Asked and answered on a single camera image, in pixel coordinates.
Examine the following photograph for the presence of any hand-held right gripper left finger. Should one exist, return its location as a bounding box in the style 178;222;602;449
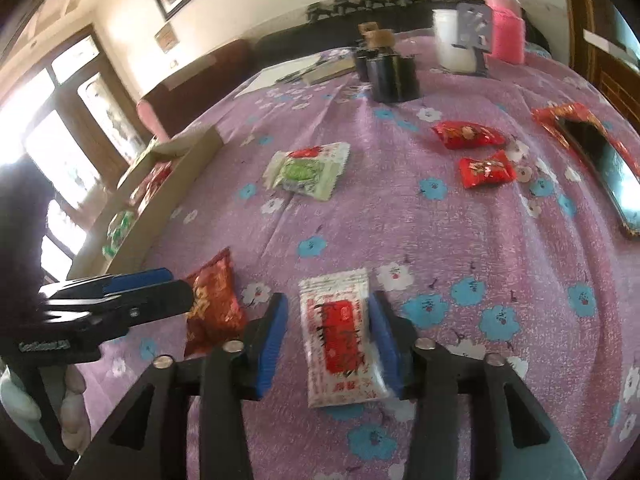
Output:
65;291;291;480

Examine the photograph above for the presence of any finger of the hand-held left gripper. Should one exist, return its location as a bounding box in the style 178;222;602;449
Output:
46;280;194;342
39;266;175;302

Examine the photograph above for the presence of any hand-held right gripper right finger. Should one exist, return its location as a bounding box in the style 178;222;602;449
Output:
369;289;588;480

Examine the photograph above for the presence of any white red-print snack packet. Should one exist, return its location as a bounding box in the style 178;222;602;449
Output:
298;267;388;408

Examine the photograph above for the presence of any green clear snack packet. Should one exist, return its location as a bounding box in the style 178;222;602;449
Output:
102;210;137;260
262;141;351;202

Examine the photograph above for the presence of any dark red gold-print packet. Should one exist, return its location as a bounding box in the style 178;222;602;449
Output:
182;247;248;358

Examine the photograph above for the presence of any cardboard box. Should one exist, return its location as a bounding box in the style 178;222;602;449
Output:
67;125;223;281

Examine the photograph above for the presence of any red black-label candy packet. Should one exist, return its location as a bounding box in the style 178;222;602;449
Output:
130;162;173;211

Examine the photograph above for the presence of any person's left hand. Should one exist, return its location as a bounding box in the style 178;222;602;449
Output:
60;365;93;456

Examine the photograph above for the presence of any purple floral tablecloth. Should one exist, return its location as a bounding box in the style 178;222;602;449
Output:
65;35;640;480

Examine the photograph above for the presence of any small red candy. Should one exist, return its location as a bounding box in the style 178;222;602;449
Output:
458;150;517;189
431;120;507;150

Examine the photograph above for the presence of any brown upholstered chair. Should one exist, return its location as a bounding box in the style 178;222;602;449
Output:
136;39;258;142

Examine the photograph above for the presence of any wooden glass door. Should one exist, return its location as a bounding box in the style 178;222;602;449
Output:
0;25;151;281

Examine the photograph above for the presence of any white paper sheet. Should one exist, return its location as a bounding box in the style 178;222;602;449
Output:
234;52;331;98

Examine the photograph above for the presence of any black pen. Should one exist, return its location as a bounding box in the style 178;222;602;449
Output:
275;67;321;83

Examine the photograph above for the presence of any black canister with wooden stopper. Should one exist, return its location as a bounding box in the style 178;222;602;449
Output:
354;22;381;81
370;30;421;103

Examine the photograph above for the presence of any black smartphone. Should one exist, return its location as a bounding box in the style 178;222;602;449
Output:
555;117;640;238

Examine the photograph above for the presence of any tan notebook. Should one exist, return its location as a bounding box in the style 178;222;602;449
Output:
302;57;358;86

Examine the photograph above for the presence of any flat red gold-print packet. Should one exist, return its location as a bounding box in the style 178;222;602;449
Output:
531;102;621;161

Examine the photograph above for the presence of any black sofa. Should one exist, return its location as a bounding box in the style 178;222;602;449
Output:
252;7;551;68

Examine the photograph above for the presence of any white cup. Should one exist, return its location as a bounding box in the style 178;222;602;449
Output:
432;8;478;73

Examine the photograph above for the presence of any pink thermos bottle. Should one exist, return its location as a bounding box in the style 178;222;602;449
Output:
484;0;526;65

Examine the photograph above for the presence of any brown wooden furniture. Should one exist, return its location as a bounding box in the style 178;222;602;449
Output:
557;0;640;128

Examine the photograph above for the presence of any small wall label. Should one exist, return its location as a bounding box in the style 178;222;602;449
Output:
154;22;178;53

